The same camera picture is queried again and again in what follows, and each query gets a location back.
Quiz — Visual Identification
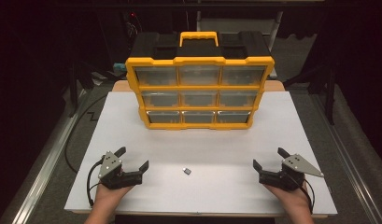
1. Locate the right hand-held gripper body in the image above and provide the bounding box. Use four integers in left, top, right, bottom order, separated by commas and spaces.
258, 153, 324, 191

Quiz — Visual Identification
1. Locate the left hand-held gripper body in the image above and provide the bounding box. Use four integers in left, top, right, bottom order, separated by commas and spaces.
98, 150, 144, 190

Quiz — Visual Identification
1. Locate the yellow black drawer organizer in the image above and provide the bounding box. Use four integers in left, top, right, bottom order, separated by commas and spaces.
125, 31, 276, 131

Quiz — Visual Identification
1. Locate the clear plastic drawer bin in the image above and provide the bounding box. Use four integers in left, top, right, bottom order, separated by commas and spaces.
178, 64, 221, 87

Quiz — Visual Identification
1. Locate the person's left hand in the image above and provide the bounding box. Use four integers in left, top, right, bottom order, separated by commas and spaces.
94, 183, 134, 207

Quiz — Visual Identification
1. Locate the person's right hand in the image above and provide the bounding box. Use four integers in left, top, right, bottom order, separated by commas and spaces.
262, 181, 312, 213

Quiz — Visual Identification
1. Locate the black metal stand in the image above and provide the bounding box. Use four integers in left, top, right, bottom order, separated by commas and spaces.
283, 59, 337, 126
68, 60, 96, 119

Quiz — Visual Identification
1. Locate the group of clear drawers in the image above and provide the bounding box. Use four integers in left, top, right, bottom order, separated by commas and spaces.
134, 64, 267, 124

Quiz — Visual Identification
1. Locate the black device with red light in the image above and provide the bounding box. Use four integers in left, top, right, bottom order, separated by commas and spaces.
124, 10, 143, 41

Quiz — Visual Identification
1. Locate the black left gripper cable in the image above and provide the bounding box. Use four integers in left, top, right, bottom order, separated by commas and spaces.
86, 158, 106, 207

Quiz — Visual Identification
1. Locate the black floor cable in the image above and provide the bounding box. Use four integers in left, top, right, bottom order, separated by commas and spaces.
64, 92, 109, 175

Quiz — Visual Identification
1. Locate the aluminium floor rail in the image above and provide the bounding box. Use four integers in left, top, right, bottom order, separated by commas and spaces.
9, 90, 93, 224
309, 92, 382, 224

